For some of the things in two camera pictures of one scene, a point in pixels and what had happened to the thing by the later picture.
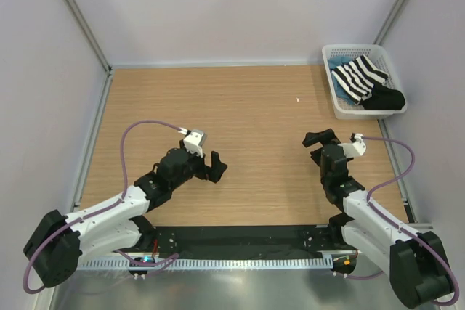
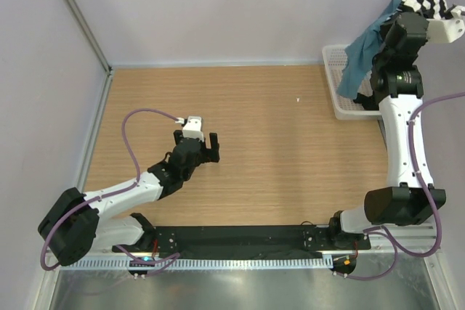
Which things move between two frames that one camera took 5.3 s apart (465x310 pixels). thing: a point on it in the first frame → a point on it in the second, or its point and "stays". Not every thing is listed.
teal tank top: x=334 y=62 → x=356 y=78
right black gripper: x=324 y=137 → x=386 y=26
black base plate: x=243 y=242 stays
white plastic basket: x=379 y=56 stays
